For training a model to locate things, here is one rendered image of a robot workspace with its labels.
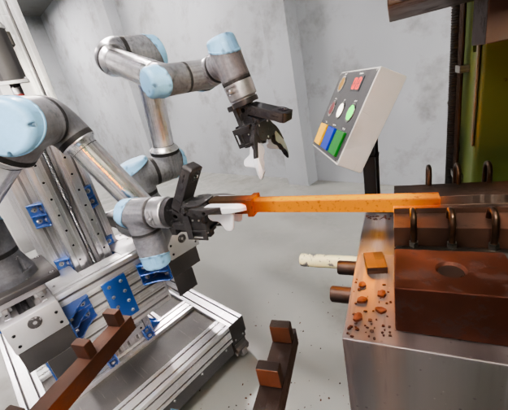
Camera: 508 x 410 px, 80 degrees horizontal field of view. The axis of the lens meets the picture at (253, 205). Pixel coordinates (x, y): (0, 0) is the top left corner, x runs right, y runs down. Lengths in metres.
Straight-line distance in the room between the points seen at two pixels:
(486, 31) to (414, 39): 2.67
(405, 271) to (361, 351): 0.11
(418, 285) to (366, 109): 0.61
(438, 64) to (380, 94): 2.18
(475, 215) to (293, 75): 3.04
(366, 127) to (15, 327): 1.09
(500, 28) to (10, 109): 0.79
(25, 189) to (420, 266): 1.22
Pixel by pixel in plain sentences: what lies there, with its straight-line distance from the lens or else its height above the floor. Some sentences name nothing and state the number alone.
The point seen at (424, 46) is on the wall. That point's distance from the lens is 3.11.
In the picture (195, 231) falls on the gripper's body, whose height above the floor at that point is 0.96.
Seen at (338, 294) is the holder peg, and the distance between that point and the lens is 0.53.
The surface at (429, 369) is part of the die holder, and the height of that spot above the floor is 0.89.
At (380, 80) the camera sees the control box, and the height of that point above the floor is 1.17.
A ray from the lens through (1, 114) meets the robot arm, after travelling 0.78.
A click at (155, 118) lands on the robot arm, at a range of 1.23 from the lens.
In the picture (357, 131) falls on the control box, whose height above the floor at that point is 1.04.
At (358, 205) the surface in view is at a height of 1.00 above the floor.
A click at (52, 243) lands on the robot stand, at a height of 0.83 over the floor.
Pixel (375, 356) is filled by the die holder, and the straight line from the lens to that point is 0.43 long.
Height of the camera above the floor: 1.22
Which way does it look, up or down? 21 degrees down
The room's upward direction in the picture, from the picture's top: 12 degrees counter-clockwise
